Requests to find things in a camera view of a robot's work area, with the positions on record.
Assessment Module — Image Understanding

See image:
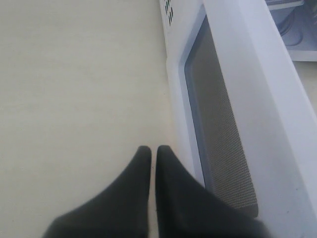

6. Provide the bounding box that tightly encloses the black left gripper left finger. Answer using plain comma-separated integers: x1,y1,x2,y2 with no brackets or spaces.
44,146,152,238

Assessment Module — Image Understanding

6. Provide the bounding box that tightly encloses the white microwave door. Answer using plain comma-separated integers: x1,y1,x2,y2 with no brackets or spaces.
166,0,317,238

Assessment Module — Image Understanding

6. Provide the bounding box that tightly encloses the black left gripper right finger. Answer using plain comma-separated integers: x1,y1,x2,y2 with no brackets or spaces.
155,145,271,238

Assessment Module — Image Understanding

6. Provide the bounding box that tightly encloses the white microwave oven body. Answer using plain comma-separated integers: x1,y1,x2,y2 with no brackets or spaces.
159,0,317,62

